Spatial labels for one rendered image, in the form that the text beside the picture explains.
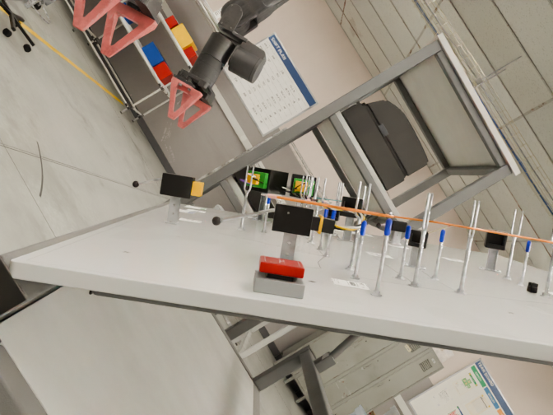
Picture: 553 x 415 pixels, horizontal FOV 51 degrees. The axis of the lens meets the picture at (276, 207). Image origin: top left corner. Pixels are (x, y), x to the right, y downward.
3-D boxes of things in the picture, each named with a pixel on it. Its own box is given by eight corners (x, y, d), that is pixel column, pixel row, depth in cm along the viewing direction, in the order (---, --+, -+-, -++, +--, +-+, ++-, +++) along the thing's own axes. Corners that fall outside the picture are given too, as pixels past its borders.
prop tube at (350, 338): (320, 361, 164) (401, 287, 163) (319, 358, 166) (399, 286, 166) (327, 370, 164) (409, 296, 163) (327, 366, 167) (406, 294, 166)
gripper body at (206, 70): (211, 103, 128) (228, 73, 128) (204, 90, 117) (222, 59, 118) (186, 88, 128) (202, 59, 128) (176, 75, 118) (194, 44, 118)
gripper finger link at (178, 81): (189, 131, 122) (211, 92, 123) (183, 124, 115) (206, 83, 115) (161, 115, 123) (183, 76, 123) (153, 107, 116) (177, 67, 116)
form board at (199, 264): (172, 209, 177) (174, 202, 177) (498, 262, 181) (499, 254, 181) (4, 281, 59) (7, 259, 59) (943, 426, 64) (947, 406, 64)
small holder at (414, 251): (427, 266, 117) (433, 230, 117) (425, 270, 109) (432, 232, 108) (404, 261, 119) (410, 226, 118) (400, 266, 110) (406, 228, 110)
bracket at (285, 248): (278, 262, 89) (283, 230, 89) (294, 264, 89) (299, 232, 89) (276, 266, 85) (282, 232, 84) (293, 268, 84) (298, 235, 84)
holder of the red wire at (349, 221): (358, 239, 153) (365, 198, 153) (355, 243, 140) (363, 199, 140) (339, 235, 154) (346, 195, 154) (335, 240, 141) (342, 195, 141)
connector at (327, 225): (300, 226, 88) (303, 213, 88) (332, 232, 88) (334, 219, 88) (302, 228, 85) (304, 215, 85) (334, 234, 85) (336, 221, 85)
